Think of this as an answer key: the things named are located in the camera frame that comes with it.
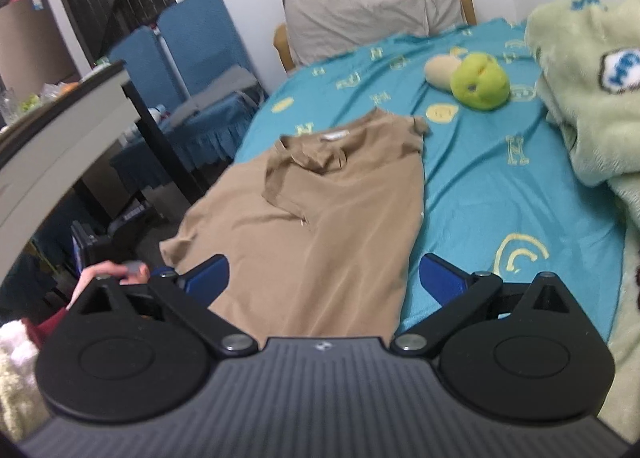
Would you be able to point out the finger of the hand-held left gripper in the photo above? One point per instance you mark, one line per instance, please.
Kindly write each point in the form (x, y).
(160, 270)

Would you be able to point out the grey pillow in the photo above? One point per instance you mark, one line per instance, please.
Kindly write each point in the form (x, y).
(365, 12)

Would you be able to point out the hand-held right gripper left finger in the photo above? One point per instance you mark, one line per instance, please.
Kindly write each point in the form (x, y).
(205, 280)

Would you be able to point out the clear plastic bag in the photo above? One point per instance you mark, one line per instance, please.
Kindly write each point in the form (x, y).
(55, 90)

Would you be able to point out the pale blue soft toy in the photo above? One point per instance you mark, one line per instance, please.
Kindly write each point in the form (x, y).
(150, 120)

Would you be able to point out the tan t-shirt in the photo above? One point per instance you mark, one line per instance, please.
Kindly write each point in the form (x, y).
(320, 218)

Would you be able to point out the grey seat cushion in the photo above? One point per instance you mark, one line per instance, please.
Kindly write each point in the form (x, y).
(215, 92)

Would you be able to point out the white table with dark top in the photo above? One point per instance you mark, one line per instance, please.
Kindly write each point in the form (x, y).
(60, 147)

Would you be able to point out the champagne refrigerator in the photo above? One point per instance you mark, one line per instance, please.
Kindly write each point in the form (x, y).
(35, 42)

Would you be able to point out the orange fruit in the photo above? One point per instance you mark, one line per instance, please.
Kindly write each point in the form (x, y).
(71, 85)

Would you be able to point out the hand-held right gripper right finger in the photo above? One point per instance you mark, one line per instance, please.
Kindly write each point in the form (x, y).
(442, 283)

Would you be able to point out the pale green fleece blanket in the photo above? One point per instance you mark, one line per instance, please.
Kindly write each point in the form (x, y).
(585, 127)

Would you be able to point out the green and beige plush toy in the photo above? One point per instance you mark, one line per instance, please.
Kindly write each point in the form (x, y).
(480, 82)

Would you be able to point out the tan headboard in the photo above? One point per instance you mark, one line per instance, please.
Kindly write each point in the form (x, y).
(281, 47)

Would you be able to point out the green can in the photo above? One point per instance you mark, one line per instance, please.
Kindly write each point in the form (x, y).
(102, 60)

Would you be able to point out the teal printed bed sheet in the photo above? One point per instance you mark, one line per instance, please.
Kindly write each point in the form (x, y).
(475, 177)

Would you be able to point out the person's left hand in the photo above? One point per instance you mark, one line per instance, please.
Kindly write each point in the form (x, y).
(95, 272)

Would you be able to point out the clear glass cup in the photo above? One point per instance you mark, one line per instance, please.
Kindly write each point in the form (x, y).
(7, 110)

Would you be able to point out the blue covered chair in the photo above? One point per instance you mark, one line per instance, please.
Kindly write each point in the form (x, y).
(205, 37)
(135, 57)

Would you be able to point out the person's left forearm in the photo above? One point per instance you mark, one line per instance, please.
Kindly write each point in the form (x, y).
(20, 378)

